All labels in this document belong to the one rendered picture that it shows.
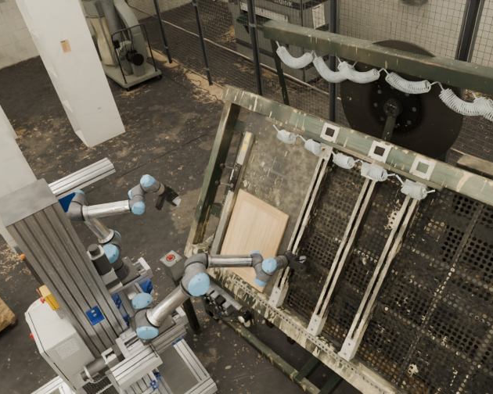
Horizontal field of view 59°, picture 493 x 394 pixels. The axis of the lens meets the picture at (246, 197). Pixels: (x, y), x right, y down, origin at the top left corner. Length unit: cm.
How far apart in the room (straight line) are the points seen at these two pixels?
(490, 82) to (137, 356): 240
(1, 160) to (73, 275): 244
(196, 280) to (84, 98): 442
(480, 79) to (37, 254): 230
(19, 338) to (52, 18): 361
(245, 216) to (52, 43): 385
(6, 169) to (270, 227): 286
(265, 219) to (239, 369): 137
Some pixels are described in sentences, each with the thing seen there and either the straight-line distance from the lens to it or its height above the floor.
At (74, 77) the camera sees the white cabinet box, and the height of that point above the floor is 102.
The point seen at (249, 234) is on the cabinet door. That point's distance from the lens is 294.
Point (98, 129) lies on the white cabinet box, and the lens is 656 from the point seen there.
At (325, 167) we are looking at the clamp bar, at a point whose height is 171.
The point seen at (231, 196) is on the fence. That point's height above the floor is 131.
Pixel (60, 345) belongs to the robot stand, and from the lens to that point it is 273.
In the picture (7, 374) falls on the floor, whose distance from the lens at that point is 443.
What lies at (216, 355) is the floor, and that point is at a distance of 379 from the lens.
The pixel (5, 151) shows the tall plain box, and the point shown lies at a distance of 471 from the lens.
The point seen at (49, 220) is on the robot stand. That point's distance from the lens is 226.
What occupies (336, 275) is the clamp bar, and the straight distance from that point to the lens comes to 254.
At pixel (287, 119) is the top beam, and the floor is 188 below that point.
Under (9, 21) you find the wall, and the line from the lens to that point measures 1047.
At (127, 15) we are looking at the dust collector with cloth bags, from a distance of 798.
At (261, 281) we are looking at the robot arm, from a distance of 249.
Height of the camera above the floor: 326
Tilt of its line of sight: 41 degrees down
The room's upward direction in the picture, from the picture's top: 9 degrees counter-clockwise
